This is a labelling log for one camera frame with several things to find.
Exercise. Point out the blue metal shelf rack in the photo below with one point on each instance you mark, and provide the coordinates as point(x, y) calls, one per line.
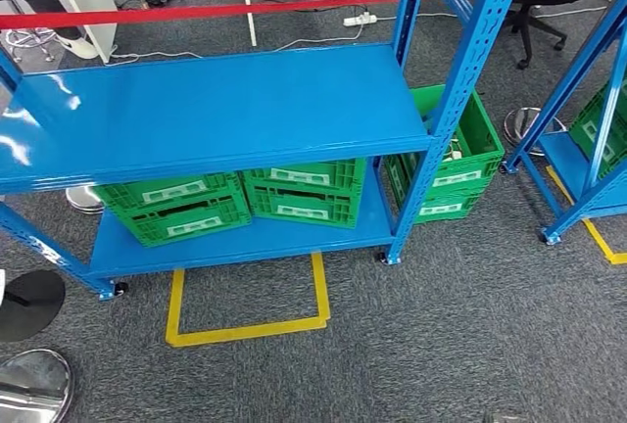
point(568, 160)
point(220, 108)

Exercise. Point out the green plastic crate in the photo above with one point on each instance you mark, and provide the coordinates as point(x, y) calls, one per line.
point(186, 209)
point(470, 147)
point(602, 134)
point(304, 196)

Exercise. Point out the white power strip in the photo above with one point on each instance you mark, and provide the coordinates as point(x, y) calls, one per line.
point(359, 19)

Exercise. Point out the chrome stool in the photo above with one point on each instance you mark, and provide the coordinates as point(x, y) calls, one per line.
point(29, 40)

